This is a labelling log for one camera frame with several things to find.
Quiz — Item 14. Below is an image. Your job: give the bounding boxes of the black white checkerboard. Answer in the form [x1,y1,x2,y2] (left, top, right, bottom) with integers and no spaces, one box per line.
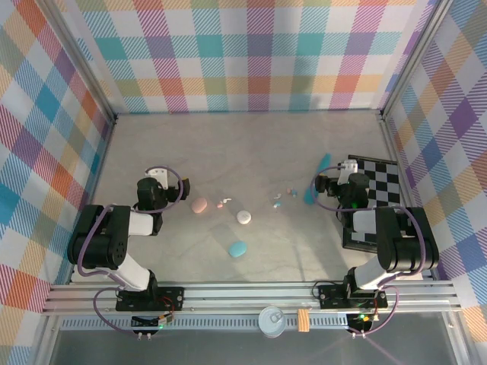
[342,154,405,255]

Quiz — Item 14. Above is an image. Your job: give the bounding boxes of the silver tin can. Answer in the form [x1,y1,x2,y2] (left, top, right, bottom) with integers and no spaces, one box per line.
[258,306,286,338]

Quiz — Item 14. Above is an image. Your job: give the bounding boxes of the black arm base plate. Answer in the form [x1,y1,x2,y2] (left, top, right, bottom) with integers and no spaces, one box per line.
[115,286,186,313]
[317,283,390,311]

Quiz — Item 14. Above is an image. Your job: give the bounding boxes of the aluminium frame post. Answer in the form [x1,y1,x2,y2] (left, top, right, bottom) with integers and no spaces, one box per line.
[379,0,460,122]
[37,0,118,125]

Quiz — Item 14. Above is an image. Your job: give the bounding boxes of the black controller board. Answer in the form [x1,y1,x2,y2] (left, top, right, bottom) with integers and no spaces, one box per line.
[346,311,376,339]
[130,312,177,340]

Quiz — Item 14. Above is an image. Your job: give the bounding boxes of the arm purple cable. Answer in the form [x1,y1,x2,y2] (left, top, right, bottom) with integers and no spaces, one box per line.
[310,163,426,338]
[75,165,191,336]

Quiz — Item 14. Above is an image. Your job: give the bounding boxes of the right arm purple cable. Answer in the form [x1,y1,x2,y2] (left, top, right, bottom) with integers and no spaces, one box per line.
[310,163,426,338]

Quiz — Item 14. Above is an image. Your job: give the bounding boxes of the aluminium frame rail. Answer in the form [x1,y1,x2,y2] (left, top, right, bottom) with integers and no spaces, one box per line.
[67,113,118,285]
[377,109,434,281]

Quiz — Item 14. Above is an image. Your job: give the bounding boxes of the wide aluminium mounting rail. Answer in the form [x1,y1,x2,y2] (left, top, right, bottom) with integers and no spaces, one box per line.
[40,280,464,316]

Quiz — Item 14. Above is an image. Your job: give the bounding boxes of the slotted grey cable duct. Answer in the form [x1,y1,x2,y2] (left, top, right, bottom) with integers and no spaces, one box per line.
[59,313,353,332]

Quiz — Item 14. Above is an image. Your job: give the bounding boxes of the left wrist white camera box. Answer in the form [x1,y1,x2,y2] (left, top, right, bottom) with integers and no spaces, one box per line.
[147,167,169,189]

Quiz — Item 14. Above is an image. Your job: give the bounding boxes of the teal elongated silicone object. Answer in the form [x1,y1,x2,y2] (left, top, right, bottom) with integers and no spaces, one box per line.
[303,153,333,206]

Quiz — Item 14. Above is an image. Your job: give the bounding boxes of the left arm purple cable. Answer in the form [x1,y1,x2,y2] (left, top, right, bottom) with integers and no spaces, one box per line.
[75,165,191,336]

